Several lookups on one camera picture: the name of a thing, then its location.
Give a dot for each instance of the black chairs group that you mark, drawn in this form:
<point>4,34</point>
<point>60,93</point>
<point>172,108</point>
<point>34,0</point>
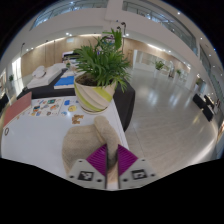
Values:
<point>203,106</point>

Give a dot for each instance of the potted plant in striped pot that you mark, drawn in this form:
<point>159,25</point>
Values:
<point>93,95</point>

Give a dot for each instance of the colourful sticker sheet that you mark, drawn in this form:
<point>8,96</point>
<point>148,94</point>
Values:
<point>46,106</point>

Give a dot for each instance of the black low display table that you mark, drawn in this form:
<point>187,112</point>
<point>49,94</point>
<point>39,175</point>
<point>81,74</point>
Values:
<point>125,103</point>

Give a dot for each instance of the white architectural model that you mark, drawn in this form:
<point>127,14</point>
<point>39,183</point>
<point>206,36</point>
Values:
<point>43,76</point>

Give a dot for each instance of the small distant potted plant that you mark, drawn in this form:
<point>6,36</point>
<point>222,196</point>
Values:
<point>11,78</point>

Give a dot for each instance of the purple-framed display screen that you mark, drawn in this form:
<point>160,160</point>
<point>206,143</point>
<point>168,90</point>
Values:
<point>70,56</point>

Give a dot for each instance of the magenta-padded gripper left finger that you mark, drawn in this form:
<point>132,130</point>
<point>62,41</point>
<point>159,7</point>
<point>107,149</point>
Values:
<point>96,165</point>

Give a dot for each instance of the beige towel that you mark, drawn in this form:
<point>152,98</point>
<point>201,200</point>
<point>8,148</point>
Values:
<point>80,140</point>

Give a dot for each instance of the small brown sticker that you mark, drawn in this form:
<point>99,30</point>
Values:
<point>77,119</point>

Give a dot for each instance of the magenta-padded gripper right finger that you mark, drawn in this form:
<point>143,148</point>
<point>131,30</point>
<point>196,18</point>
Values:
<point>126,163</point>

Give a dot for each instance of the pink rectangular mat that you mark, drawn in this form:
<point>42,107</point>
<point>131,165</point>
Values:
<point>16,108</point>

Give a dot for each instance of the blue architectural model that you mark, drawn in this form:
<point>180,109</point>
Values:
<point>65,82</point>

